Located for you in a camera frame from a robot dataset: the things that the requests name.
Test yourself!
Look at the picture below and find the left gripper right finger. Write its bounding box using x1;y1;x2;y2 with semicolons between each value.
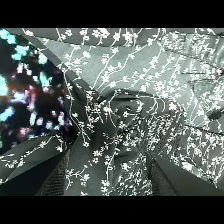
146;152;223;197

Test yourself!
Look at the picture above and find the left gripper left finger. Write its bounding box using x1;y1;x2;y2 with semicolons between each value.
1;150;71;197

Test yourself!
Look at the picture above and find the black floral garment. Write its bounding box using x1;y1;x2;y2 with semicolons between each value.
0;28;224;197

